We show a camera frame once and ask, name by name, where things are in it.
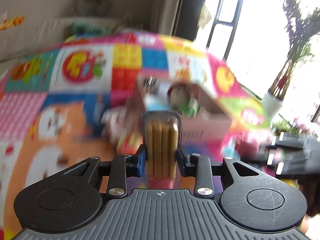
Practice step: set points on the green cushion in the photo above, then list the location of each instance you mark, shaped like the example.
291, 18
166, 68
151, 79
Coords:
87, 28

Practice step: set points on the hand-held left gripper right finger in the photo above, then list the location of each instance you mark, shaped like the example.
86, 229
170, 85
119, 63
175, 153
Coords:
180, 161

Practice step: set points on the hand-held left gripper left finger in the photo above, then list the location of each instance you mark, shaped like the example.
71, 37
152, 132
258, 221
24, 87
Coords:
141, 160

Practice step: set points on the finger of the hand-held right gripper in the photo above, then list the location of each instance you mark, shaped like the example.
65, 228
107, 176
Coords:
290, 140
285, 163

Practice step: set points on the clear packet of biscuits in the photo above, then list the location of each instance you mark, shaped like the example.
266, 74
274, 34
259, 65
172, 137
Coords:
161, 142

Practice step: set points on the tall plant in white pot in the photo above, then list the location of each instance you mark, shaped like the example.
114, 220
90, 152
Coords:
290, 62

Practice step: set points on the colourful printed blanket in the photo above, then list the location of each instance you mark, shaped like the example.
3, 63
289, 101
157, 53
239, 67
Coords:
62, 117

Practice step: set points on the pink orchid flowers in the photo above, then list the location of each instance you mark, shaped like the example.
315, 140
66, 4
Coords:
303, 126

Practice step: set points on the lucky cat charm with bell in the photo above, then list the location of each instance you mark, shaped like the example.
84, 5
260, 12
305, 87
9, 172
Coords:
130, 142

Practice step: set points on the hanging pale cloth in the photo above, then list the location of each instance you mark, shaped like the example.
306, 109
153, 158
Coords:
206, 16

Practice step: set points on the grey sofa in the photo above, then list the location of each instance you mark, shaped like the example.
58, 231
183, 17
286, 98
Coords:
75, 5

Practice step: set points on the black window frame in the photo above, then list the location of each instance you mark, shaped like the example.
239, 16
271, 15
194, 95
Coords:
225, 22

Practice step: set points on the pink plush bunny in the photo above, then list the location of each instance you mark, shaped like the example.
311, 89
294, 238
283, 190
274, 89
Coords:
116, 117

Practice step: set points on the pink cardboard box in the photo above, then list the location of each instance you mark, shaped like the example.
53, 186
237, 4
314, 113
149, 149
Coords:
200, 127

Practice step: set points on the crochet doll with brown hair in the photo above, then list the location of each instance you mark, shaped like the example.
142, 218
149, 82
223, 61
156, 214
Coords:
183, 100

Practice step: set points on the blue packet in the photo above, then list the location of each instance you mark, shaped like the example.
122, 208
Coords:
156, 102

